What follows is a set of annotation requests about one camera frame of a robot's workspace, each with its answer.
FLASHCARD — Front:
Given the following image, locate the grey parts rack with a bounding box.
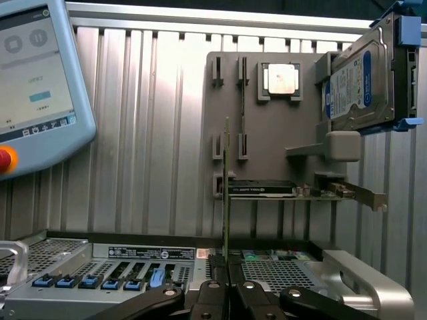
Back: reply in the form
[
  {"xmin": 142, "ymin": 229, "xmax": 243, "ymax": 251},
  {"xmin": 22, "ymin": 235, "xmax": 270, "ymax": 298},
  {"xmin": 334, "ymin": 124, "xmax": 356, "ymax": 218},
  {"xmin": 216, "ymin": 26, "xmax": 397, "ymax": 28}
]
[{"xmin": 202, "ymin": 50, "xmax": 390, "ymax": 214}]

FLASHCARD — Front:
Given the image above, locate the black label sticker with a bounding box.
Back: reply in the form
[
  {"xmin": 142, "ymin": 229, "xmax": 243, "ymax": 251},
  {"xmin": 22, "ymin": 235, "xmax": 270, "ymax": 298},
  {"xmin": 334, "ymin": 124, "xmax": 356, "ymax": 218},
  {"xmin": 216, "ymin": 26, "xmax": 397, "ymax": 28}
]
[{"xmin": 107, "ymin": 246, "xmax": 196, "ymax": 261}]

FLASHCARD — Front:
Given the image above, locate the hard disk with blue label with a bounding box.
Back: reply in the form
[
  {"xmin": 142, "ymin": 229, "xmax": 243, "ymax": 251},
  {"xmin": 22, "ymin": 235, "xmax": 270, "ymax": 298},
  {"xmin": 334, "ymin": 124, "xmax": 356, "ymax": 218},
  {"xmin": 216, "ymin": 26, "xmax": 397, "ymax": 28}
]
[{"xmin": 321, "ymin": 25, "xmax": 398, "ymax": 131}]

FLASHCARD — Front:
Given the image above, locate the blue locking lever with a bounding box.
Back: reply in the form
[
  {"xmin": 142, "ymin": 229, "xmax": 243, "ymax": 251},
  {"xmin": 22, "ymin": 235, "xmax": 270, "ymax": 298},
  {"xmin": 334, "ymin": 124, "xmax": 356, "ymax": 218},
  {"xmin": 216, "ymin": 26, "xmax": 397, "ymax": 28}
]
[{"xmin": 149, "ymin": 268, "xmax": 165, "ymax": 289}]

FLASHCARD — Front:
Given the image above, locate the blue-grey teach pendant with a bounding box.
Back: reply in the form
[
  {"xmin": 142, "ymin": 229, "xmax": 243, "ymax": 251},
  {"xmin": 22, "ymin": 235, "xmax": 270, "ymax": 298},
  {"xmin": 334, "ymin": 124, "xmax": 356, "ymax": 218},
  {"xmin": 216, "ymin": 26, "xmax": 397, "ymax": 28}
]
[{"xmin": 0, "ymin": 0, "xmax": 98, "ymax": 183}]

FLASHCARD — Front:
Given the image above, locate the CPU with metal lid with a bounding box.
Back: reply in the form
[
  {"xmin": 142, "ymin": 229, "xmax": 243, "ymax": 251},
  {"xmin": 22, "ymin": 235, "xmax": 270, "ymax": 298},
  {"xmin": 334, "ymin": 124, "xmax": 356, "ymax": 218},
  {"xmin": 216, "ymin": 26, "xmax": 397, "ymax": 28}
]
[{"xmin": 262, "ymin": 62, "xmax": 300, "ymax": 96}]

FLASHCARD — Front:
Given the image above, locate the blue disk caddy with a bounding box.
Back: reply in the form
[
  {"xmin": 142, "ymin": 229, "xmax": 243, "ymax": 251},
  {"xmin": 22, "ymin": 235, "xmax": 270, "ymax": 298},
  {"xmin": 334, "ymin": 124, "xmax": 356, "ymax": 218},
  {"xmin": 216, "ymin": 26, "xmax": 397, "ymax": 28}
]
[{"xmin": 368, "ymin": 0, "xmax": 427, "ymax": 135}]

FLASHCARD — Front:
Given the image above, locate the black graphics card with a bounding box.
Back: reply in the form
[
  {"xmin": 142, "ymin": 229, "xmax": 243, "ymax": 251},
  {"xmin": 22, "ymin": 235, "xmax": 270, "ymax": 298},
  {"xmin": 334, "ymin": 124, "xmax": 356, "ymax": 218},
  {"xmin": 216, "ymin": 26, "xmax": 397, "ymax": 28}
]
[{"xmin": 227, "ymin": 179, "xmax": 390, "ymax": 213}]

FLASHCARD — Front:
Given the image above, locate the silver PC case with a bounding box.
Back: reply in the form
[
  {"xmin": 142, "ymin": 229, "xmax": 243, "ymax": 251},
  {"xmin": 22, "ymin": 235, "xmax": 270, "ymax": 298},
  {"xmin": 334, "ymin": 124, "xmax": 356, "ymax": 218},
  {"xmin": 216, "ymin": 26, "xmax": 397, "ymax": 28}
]
[{"xmin": 0, "ymin": 229, "xmax": 415, "ymax": 320}]

